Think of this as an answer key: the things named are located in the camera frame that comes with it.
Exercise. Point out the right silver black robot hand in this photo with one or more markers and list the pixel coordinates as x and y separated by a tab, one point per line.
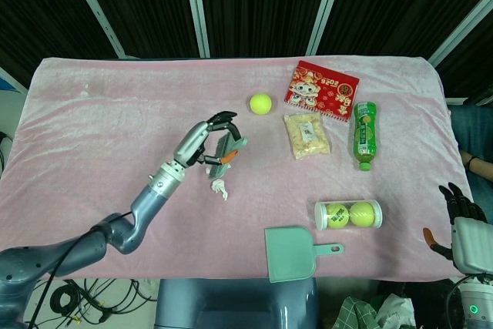
475	244

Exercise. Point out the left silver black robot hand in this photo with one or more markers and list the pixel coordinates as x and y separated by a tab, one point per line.
190	142

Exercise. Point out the teal hand broom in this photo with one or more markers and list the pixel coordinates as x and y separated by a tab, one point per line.
224	144

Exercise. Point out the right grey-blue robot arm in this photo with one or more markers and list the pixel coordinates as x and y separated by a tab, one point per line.
479	302

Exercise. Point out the person's bare forearm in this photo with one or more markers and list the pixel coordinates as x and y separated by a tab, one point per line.
479	165

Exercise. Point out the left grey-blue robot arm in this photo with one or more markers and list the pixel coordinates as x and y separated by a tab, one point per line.
150	198

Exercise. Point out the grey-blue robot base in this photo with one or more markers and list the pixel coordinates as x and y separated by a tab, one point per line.
235	306

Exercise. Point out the pink velvet tablecloth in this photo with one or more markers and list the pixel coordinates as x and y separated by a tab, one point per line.
115	144

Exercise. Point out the loose yellow tennis ball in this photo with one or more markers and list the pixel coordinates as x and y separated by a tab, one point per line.
260	103

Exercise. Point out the crumpled white plastic bag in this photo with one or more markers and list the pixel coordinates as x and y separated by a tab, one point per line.
394	311

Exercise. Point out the plain yellow tennis ball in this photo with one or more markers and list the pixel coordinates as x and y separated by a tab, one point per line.
363	214

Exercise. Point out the person's blue jeans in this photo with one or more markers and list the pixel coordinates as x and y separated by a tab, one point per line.
471	126

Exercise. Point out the clear bag of snacks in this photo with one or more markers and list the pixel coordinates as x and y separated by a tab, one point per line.
308	136

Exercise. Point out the printed yellow tennis ball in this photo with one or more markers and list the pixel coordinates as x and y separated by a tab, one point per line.
338	216

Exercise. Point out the green checked cloth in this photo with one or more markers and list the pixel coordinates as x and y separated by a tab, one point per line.
354	315

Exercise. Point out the red spiral desk calendar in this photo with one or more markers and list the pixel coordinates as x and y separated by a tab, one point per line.
321	90

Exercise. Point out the teal dustpan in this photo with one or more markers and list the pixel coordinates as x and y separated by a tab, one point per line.
289	254

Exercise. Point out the clear tennis ball tube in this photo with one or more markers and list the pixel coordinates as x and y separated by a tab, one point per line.
320	215

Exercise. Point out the green drink bottle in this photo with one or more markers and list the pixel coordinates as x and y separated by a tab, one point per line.
364	134

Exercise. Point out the white partition frame post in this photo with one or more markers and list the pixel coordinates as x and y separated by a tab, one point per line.
458	32
325	9
96	9
196	5

